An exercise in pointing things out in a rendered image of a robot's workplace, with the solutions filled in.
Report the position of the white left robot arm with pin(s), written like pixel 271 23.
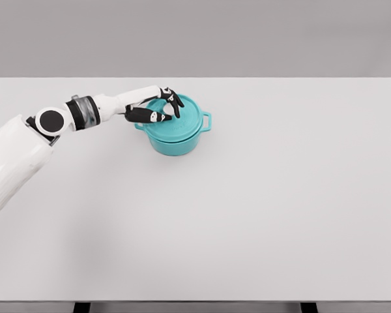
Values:
pixel 16 153

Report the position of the teal pot lid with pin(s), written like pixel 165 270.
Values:
pixel 182 122

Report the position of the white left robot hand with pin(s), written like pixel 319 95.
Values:
pixel 137 94

